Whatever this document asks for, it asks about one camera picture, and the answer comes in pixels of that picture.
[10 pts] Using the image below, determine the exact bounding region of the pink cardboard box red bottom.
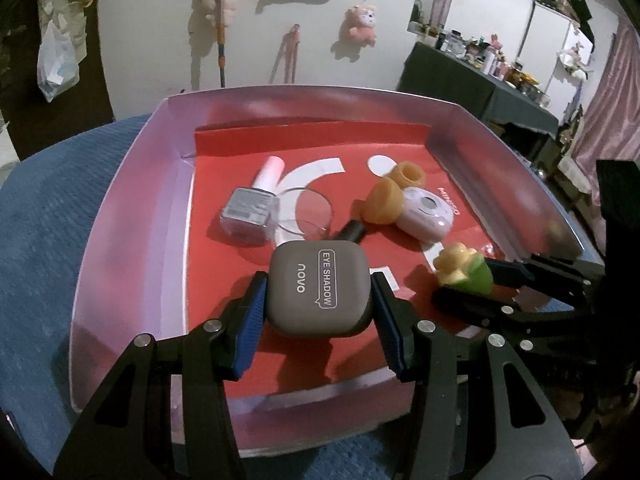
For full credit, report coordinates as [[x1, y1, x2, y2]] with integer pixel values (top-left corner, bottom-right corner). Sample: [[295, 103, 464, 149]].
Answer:
[[67, 85, 606, 458]]

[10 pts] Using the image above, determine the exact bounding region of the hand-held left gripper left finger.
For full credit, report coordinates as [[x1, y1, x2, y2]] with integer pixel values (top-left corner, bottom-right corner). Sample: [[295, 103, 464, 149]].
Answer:
[[52, 270, 271, 480]]

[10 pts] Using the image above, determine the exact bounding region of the clear plastic bag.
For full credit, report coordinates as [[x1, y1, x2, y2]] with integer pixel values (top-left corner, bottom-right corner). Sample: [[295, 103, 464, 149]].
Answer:
[[37, 20, 81, 103]]

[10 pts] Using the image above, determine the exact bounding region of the pink-capped nail polish bottle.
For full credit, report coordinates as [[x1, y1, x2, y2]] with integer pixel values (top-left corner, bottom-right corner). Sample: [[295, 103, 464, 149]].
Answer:
[[220, 156, 287, 247]]

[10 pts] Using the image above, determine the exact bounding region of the white hanging plush toy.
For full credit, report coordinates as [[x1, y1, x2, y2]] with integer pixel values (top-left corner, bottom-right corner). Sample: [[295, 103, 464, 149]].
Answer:
[[557, 42, 593, 81]]

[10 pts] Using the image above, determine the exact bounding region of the grey eyeshadow case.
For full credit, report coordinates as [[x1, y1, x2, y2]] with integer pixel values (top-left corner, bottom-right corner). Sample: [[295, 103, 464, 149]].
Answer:
[[265, 240, 377, 338]]

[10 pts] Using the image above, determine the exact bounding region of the table with dark cloth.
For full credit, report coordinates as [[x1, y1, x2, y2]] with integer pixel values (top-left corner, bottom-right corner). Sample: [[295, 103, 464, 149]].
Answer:
[[397, 41, 560, 161]]

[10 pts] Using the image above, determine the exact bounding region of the orange vase-shaped toy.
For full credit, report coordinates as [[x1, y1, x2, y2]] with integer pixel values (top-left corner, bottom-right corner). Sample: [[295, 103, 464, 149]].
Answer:
[[389, 161, 427, 192]]

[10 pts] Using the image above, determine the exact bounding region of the dark wooden door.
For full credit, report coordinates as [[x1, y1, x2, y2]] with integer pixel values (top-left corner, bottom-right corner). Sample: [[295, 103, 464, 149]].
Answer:
[[0, 0, 117, 161]]

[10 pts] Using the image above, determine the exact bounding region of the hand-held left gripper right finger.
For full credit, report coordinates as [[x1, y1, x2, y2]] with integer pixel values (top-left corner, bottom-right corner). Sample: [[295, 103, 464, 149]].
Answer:
[[370, 270, 586, 480]]

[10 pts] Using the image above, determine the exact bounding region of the pink pig plush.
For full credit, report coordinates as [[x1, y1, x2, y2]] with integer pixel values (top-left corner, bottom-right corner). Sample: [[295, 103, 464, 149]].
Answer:
[[340, 4, 379, 46]]

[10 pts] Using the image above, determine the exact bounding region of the row of toiletry bottles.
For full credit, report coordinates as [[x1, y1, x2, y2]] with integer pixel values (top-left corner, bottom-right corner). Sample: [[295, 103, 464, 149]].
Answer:
[[415, 20, 553, 108]]

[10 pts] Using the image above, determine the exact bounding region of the pink plush toy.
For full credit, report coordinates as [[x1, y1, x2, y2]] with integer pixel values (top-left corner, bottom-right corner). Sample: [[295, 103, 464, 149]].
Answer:
[[192, 0, 249, 28]]

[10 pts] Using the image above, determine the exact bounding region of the orange pear-shaped toy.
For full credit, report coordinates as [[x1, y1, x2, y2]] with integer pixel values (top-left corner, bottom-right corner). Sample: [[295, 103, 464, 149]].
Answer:
[[362, 180, 405, 224]]

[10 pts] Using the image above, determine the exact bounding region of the clear glass cup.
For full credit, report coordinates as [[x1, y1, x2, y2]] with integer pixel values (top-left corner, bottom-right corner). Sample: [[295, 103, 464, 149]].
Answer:
[[274, 187, 333, 248]]

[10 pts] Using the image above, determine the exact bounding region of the orange-handled stick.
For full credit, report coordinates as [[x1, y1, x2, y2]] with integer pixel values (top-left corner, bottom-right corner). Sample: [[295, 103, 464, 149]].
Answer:
[[216, 0, 229, 88]]

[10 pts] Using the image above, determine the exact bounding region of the pink curtain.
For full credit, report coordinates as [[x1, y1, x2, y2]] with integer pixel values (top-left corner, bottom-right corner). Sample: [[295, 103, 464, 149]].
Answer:
[[570, 22, 640, 211]]

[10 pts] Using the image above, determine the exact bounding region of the green and yellow toy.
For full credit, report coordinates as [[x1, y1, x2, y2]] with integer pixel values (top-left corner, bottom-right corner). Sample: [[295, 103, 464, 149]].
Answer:
[[432, 244, 496, 297]]

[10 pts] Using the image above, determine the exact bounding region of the pink hanging clip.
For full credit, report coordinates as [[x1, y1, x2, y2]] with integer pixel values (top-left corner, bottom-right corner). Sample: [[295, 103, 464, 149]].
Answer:
[[270, 22, 302, 85]]

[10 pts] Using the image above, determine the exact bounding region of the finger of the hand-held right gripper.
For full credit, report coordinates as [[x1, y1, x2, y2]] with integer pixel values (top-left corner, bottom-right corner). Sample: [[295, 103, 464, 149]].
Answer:
[[482, 255, 603, 296], [432, 285, 531, 333]]

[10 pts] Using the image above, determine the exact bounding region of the pink round compact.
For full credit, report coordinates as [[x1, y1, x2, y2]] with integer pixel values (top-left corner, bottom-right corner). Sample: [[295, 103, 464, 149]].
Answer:
[[397, 186, 455, 240]]

